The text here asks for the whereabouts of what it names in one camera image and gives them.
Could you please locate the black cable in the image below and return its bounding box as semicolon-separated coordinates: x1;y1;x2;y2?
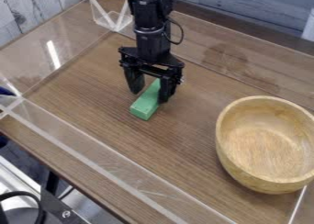
0;190;48;224

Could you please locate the black table leg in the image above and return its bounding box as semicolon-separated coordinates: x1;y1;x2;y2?
45;172;60;196

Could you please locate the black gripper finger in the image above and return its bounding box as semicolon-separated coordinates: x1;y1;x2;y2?
124;65;144;95
158;74;178;104

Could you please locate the green rectangular block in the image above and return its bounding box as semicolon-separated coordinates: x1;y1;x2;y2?
130;79;159;120

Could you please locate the brown wooden bowl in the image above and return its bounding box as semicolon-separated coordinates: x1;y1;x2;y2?
215;95;314;194

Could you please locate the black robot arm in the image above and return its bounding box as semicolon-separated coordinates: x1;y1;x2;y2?
119;0;186;104

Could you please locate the metal bracket with screw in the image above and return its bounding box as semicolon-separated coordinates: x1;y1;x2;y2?
40;190;91;224

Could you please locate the clear acrylic enclosure wall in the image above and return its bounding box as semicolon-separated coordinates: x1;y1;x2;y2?
0;0;314;224

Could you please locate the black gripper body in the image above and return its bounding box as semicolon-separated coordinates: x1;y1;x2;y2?
119;27;184;84

